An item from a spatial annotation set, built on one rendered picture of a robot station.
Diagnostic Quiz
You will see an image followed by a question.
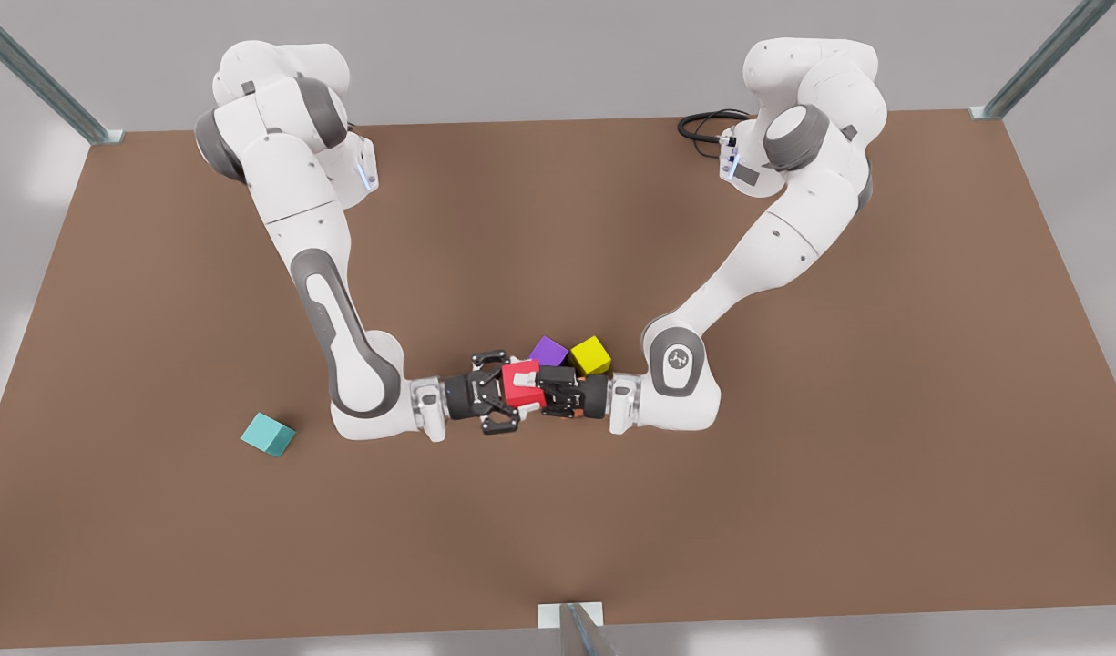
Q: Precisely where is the silver frame post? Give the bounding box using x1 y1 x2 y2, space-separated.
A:
537 601 619 656
0 0 125 146
968 0 1116 122

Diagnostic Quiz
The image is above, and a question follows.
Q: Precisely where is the teal blue wooden cube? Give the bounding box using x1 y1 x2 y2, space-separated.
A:
240 412 298 458

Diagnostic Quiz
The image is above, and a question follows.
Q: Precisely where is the yellow wooden cube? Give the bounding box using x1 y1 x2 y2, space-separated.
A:
568 335 613 377

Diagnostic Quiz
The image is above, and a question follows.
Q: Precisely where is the red wooden cube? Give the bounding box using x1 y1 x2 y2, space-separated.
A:
500 358 548 410

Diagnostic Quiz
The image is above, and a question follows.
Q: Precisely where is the black cable loop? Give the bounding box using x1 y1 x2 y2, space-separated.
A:
677 108 752 161

